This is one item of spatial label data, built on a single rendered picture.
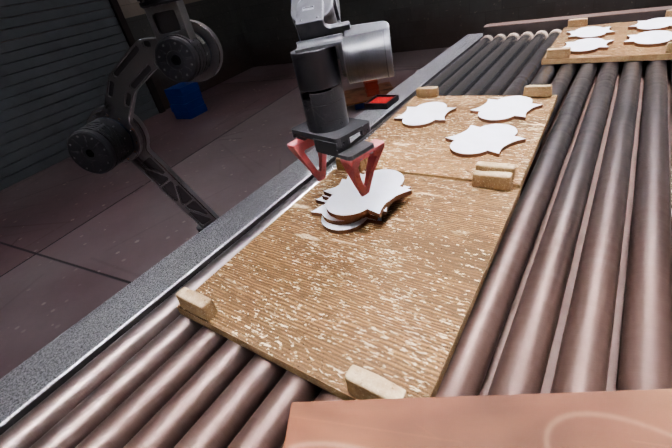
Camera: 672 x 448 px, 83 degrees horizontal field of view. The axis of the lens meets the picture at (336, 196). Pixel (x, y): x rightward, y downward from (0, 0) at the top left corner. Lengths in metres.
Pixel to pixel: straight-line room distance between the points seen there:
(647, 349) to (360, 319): 0.28
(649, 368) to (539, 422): 0.21
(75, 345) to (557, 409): 0.58
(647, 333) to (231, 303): 0.46
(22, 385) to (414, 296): 0.50
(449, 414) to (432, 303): 0.21
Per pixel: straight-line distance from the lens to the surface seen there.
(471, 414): 0.28
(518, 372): 0.44
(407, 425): 0.27
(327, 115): 0.51
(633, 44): 1.42
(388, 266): 0.52
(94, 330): 0.67
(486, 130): 0.84
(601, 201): 0.68
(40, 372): 0.67
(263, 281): 0.55
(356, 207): 0.58
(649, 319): 0.52
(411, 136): 0.87
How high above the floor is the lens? 1.28
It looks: 30 degrees down
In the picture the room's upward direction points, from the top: 13 degrees counter-clockwise
